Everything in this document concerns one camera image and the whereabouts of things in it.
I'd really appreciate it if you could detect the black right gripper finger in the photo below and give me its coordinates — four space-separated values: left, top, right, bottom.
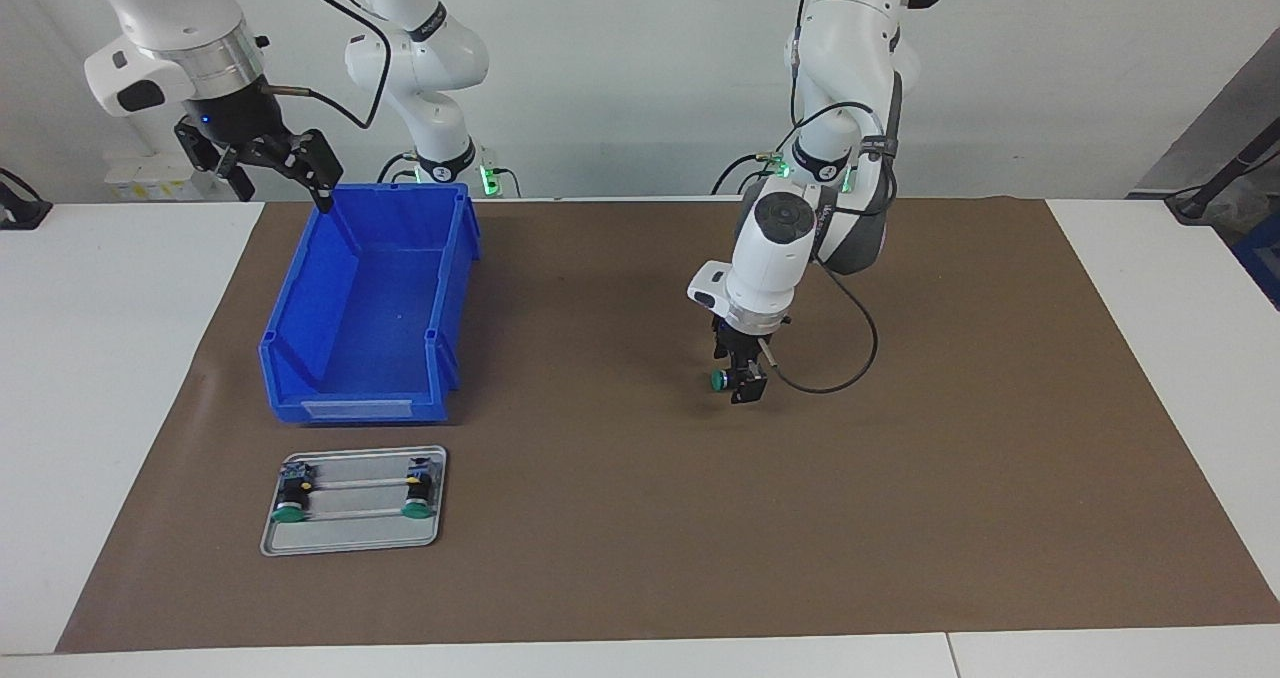
250 130 344 214
174 118 256 202

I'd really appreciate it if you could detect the white labelled box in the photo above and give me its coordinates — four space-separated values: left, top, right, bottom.
103 151 241 202

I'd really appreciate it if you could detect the brown table mat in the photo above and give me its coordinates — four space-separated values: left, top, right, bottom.
55 196 1280 654

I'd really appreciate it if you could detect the blue plastic storage bin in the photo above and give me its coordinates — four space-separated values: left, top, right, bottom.
259 182 482 426

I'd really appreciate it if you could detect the white connector with green light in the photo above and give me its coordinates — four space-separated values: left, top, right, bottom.
476 144 521 199
755 150 793 197

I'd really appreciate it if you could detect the silver metal tray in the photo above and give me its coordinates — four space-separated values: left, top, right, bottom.
260 445 448 558

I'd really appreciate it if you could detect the black tripod pole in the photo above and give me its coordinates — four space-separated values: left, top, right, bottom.
1165 116 1280 225

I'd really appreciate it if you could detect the blue crate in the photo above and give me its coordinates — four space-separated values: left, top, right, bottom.
1232 208 1280 311

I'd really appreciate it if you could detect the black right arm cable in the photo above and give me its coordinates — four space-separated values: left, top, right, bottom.
258 0 393 131

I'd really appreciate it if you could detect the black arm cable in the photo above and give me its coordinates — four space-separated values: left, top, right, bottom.
760 0 901 395
258 0 393 131

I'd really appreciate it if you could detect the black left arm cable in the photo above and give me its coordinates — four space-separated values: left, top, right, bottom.
760 0 901 395

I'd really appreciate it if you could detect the black clamp mount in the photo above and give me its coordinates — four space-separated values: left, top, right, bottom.
0 168 53 231

